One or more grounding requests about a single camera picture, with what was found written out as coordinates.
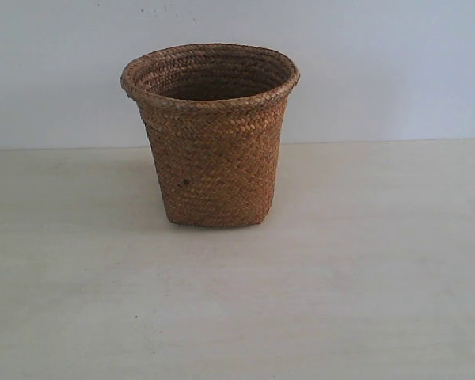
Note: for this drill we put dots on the brown woven straw basket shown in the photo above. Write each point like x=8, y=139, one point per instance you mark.
x=213, y=114

